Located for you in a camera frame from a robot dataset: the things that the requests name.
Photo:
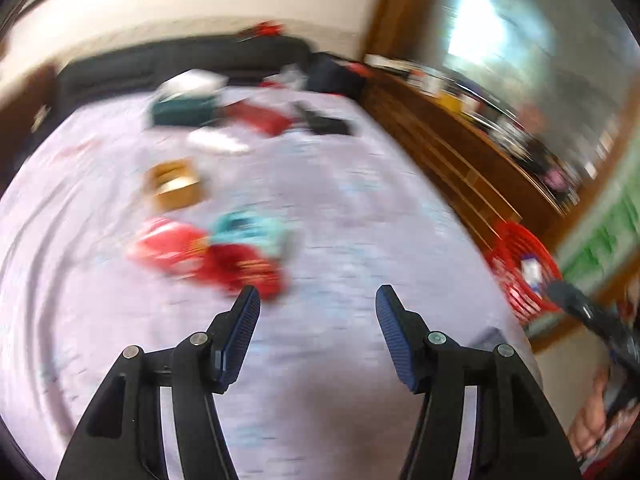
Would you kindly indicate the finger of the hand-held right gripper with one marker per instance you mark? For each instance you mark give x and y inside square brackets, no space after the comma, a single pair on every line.
[575,302]

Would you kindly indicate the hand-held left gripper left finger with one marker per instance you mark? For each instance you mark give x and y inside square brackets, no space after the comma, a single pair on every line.
[240,340]

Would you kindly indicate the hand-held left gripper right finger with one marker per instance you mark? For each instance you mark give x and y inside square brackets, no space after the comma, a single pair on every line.
[395,340]

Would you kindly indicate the red plastic basket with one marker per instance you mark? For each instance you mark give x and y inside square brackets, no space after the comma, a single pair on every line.
[505,260]

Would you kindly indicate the person's right hand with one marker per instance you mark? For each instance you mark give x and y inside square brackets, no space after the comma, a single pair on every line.
[592,420]

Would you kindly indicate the white box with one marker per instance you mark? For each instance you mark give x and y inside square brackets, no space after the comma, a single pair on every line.
[531,272]

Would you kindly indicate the crumpled red wrapper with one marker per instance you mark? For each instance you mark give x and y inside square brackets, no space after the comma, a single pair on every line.
[242,270]

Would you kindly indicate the green patterned cloth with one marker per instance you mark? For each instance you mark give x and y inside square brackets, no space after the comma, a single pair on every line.
[600,230]

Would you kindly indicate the teal plastic wrapper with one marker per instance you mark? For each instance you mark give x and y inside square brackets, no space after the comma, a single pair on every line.
[250,230]

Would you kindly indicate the red and white plastic wrapper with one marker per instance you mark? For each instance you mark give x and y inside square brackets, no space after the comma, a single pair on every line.
[165,247]

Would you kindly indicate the floral pink bedsheet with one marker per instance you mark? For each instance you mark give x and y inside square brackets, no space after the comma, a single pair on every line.
[325,200]

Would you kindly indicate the small open yellow box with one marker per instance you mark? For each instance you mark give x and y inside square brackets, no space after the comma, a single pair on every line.
[175,187]

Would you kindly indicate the wooden brick-patterned counter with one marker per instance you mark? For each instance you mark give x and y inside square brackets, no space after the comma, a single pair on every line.
[450,160]

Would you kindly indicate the red cloth item far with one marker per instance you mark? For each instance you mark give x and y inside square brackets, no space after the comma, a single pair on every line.
[260,119]

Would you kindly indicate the black cloth item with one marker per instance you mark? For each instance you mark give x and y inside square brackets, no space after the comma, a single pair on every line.
[327,124]

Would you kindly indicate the dark green cloth item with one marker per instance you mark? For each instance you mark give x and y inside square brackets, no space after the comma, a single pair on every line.
[182,110]

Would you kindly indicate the black bag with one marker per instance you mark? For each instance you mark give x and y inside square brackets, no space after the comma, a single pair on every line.
[332,77]

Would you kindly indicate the white plastic bag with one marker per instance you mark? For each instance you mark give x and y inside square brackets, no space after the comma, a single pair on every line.
[293,74]

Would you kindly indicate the black padded headboard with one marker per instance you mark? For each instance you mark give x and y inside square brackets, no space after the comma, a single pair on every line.
[125,67]

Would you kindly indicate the brown armchair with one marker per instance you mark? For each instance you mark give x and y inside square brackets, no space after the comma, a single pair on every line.
[25,110]

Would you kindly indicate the large wall mirror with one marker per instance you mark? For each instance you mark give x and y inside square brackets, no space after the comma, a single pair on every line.
[525,35]

